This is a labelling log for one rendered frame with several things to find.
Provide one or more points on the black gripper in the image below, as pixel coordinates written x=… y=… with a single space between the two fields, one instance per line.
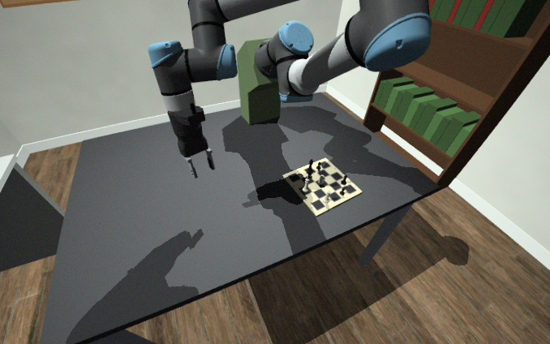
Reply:
x=184 y=128

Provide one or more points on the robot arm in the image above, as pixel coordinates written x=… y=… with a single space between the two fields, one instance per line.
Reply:
x=383 y=35

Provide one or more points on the cream and black chessboard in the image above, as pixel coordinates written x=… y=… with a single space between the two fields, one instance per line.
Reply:
x=314 y=197

